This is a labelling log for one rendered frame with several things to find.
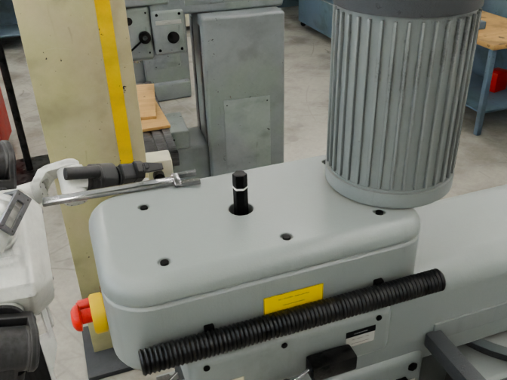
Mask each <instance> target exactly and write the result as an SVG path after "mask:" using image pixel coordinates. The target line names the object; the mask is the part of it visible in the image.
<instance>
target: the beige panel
mask: <svg viewBox="0 0 507 380"><path fill-rule="evenodd" d="M12 2H13V5H14V10H15V14H16V18H17V24H18V27H19V30H20V37H21V40H22V43H23V49H24V53H25V57H26V62H27V66H28V70H29V75H30V79H31V82H32V88H33V92H34V95H35V101H36V105H37V108H38V114H39V117H40V121H41V127H42V130H43V134H44V138H45V143H46V147H47V150H48V157H49V160H50V163H51V164H52V163H54V162H57V161H62V160H64V159H67V158H73V159H75V160H77V161H78V162H79V164H82V166H83V167H84V166H87V165H88V164H102V163H113V164H114V165H115V166H118V165H119V164H131V163H132V162H133V161H142V162H146V153H145V146H144V141H143V130H142V124H141V119H140V108H139V102H138V96H137V86H136V80H135V74H134V64H133V58H132V52H131V42H130V36H129V30H128V19H127V14H126V8H125V2H124V0H12ZM113 196H116V195H110V196H106V197H101V198H93V199H88V200H87V201H86V202H85V203H83V204H80V205H77V206H66V205H65V204H60V208H61V211H62V215H63V221H64V225H65V228H66V234H67V237H68V241H69V247H70V250H71V254H72V260H73V263H74V266H75V273H76V276H77V280H78V285H79V289H80V293H81V298H82V299H85V298H88V296H89V295H90V294H93V293H98V292H100V282H99V278H98V273H97V267H96V262H95V258H94V251H93V247H92V243H91V236H90V232H89V219H90V217H91V213H92V212H93V211H94V209H95V208H96V207H97V206H98V205H99V204H100V203H102V202H103V201H105V200H106V199H108V198H111V197H113ZM81 332H82V338H83V343H84V353H85V359H86V365H87V371H88V380H99V379H102V378H106V377H110V376H112V375H117V374H120V373H123V372H127V371H131V370H134V369H133V368H131V367H129V366H127V365H126V364H125V363H123V362H122V361H121V360H120V359H119V358H118V356H117V355H116V353H115V350H114V348H113V346H112V340H111V335H110V331H109V330H108V332H103V333H101V334H97V333H95V329H94V323H93V322H92V323H88V326H84V327H83V331H81Z"/></svg>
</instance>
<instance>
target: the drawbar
mask: <svg viewBox="0 0 507 380"><path fill-rule="evenodd" d="M232 186H233V187H234V188H236V189H244V188H246V187H247V174H246V173H245V172H244V171H243V170H240V171H235V172H234V173H233V174H232ZM233 201H234V215H237V216H243V215H247V214H248V196H247V188H246V189H245V190H244V191H236V190H234V189H233Z"/></svg>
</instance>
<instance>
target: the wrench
mask: <svg viewBox="0 0 507 380"><path fill-rule="evenodd" d="M190 176H196V170H195V169H194V170H186V171H181V172H178V173H172V174H171V176H169V177H165V178H160V179H151V180H146V181H142V182H133V183H128V184H124V185H115V186H110V187H105V188H96V189H91V190H87V191H82V192H73V193H69V194H64V195H55V196H50V197H46V198H42V206H43V207H47V206H52V205H57V204H65V203H70V202H75V201H83V200H88V199H93V198H101V197H106V196H110V195H119V194H124V193H128V192H137V191H142V190H147V189H151V188H160V187H164V186H169V185H173V184H174V186H175V188H177V187H185V186H190V185H198V184H201V180H200V179H199V178H193V179H184V180H180V178H185V177H190Z"/></svg>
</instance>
